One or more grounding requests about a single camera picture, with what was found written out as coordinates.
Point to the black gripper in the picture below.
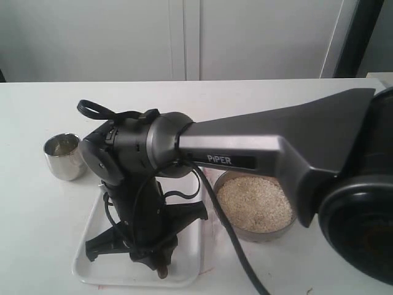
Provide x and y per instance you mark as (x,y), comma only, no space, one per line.
(142,222)

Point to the brown wooden spoon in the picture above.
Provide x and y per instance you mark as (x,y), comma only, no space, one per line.
(162,268)

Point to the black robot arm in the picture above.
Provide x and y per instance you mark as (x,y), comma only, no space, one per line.
(332,158)

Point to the steel bowl of rice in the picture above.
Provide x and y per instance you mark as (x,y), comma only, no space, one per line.
(256,206)

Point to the steel cup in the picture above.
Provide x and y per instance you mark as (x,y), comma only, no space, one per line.
(63,157)

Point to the white rectangular plastic tray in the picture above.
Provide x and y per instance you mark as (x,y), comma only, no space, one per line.
(119,269)

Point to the white cabinet with doors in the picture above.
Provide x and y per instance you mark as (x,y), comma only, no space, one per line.
(58,41)

